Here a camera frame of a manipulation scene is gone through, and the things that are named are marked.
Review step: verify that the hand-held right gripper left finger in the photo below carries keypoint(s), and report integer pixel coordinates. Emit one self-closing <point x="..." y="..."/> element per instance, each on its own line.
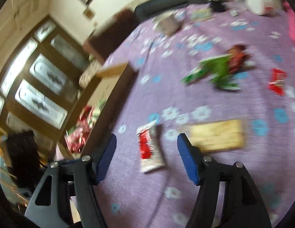
<point x="104" y="158"/>

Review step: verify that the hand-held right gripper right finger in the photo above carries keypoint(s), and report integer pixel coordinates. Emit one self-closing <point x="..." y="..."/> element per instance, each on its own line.
<point x="188" y="160"/>

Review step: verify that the red pyramid snack packet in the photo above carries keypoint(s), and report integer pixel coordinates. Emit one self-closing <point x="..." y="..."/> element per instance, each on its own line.
<point x="76" y="140"/>

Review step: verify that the white and red snack packet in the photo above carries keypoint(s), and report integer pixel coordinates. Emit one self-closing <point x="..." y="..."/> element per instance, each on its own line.
<point x="151" y="147"/>

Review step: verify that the red packet with cartoon face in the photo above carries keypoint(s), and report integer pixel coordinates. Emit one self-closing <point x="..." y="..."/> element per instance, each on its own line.
<point x="86" y="115"/>

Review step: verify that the green pea snack packet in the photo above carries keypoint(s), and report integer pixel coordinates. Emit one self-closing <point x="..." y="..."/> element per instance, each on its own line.
<point x="100" y="104"/>

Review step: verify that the cardboard box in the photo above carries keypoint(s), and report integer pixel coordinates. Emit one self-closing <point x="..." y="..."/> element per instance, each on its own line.
<point x="114" y="85"/>

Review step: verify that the clear beige biscuit packet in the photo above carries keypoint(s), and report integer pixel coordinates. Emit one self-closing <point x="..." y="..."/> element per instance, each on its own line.
<point x="216" y="135"/>

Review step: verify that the purple floral tablecloth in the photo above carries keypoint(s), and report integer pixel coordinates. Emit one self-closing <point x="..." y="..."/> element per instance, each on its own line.
<point x="161" y="95"/>

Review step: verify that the black bulky object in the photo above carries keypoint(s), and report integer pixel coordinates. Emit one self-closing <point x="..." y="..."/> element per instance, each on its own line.
<point x="21" y="156"/>

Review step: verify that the small green snack packet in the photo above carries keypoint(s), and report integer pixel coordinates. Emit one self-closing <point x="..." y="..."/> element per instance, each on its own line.
<point x="192" y="76"/>

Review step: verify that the patterned seat cushion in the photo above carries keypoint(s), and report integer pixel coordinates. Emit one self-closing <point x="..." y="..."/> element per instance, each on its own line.
<point x="89" y="73"/>

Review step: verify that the green and clear snack packet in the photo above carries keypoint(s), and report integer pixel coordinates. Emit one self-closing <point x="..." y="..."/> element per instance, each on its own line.
<point x="220" y="71"/>

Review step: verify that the wooden door with glass panels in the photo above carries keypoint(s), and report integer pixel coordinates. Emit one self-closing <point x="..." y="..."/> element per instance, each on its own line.
<point x="42" y="76"/>

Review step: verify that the brown and red snack packet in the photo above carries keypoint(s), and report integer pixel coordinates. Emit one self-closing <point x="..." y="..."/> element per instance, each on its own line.
<point x="237" y="58"/>

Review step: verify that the small red candy packet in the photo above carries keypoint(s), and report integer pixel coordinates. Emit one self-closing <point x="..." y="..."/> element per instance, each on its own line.
<point x="277" y="82"/>

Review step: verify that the brown armchair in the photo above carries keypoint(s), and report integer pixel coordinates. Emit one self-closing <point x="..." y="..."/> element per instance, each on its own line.
<point x="109" y="33"/>

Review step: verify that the white mug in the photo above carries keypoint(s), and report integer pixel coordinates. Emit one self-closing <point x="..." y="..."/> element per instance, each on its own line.
<point x="167" y="23"/>

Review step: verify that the small framed picture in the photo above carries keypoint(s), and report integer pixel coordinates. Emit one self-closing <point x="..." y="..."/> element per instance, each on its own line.
<point x="88" y="12"/>

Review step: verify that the olive flat pouch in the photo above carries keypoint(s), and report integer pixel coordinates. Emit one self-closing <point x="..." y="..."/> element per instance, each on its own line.
<point x="201" y="14"/>

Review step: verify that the small black case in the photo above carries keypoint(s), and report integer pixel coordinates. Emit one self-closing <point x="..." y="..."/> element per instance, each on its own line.
<point x="218" y="4"/>

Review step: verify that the dark sofa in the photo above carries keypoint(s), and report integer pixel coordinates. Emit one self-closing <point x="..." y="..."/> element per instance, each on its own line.
<point x="161" y="1"/>

